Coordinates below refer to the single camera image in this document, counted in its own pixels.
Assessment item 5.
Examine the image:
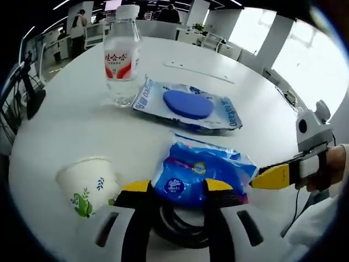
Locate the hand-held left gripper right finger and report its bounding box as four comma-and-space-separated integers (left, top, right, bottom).
203, 178, 276, 262

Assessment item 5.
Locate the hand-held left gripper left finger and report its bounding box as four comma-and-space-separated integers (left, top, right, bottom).
77, 180, 152, 262

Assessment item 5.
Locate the blue tissue pack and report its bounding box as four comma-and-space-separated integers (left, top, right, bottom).
151, 132, 260, 206

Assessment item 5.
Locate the white paper cup green print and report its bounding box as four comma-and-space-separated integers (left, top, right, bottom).
56, 157, 121, 219

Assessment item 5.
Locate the wet wipes pack blue lid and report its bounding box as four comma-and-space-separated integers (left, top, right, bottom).
133, 77, 243, 132

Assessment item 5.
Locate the clear water bottle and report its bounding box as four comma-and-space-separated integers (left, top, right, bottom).
103, 4, 142, 109

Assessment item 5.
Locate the person's right hand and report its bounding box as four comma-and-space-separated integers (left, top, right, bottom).
304, 144, 349, 194

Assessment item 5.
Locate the white strip on table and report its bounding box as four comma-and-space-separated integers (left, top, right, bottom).
163, 61, 236, 85

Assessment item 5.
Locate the black stand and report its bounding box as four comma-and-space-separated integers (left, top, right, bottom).
16, 53, 47, 121

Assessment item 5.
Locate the potted green plant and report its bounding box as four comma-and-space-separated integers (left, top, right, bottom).
192, 23, 209, 36

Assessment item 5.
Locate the grey partition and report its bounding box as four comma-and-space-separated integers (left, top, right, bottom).
135, 20, 178, 40

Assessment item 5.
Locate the white cart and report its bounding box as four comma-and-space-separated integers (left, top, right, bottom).
86, 23, 106, 49

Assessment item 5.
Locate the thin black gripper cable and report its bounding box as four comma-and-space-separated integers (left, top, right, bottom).
280, 187, 300, 238

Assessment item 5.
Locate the wall screen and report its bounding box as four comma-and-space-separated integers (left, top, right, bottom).
105, 0, 123, 11

